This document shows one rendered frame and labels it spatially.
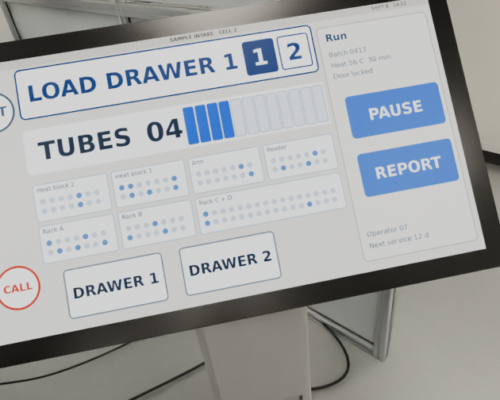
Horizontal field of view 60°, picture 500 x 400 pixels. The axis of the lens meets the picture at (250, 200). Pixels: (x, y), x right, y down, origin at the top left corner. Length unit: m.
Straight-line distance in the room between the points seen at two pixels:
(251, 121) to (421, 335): 1.32
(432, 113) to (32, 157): 0.40
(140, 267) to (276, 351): 0.30
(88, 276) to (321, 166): 0.25
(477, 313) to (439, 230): 1.31
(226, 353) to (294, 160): 0.32
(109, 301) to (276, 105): 0.25
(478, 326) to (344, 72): 1.37
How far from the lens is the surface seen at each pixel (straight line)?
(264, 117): 0.44
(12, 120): 0.49
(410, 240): 0.46
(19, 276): 0.47
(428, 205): 0.47
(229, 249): 0.42
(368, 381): 1.53
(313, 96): 0.46
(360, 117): 0.46
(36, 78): 0.49
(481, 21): 2.32
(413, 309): 1.73
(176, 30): 0.48
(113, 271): 0.44
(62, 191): 0.46
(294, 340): 0.66
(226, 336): 0.62
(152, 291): 0.43
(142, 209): 0.43
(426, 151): 0.48
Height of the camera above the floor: 1.29
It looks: 35 degrees down
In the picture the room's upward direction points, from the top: 8 degrees counter-clockwise
